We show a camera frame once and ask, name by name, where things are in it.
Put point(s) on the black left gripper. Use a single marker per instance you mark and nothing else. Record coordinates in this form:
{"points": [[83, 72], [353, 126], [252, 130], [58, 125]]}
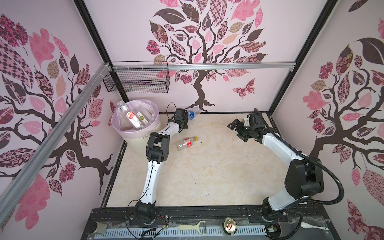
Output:
{"points": [[184, 116]]}

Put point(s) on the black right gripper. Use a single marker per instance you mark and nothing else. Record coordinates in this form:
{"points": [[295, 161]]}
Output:
{"points": [[234, 123]]}

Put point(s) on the clear bottle blue label back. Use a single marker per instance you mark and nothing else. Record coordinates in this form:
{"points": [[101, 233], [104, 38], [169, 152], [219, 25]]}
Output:
{"points": [[193, 112]]}

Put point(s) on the clear bottle red label yellow cap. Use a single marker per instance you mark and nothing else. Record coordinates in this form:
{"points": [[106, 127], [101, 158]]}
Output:
{"points": [[186, 143]]}

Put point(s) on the clear square bottle white label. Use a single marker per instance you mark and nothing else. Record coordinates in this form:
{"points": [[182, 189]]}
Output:
{"points": [[142, 118]]}

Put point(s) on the clear bottle green red label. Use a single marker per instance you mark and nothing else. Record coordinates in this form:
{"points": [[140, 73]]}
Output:
{"points": [[127, 118]]}

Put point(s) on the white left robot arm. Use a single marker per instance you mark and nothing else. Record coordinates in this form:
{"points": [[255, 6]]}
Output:
{"points": [[157, 152]]}

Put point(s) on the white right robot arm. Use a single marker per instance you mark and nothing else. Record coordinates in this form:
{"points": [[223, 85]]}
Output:
{"points": [[304, 179]]}

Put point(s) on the cream bin with pink liner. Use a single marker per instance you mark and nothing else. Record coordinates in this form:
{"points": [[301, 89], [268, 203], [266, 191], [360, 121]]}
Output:
{"points": [[137, 139]]}

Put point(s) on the crushed metal can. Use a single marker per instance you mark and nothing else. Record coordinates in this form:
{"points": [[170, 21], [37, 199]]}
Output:
{"points": [[229, 226]]}

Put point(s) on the cream vegetable peeler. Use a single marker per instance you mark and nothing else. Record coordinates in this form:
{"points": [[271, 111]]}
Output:
{"points": [[200, 227]]}

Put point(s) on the white plastic spoon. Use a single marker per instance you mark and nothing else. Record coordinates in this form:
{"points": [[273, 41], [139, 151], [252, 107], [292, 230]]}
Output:
{"points": [[309, 226]]}

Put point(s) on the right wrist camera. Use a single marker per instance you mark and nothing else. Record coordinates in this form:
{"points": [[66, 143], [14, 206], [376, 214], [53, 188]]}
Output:
{"points": [[246, 122]]}

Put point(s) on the black wire mesh basket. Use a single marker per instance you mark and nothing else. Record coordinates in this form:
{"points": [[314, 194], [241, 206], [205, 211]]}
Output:
{"points": [[138, 77]]}

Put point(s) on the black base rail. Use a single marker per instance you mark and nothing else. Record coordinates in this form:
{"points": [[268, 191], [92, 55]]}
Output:
{"points": [[252, 213]]}

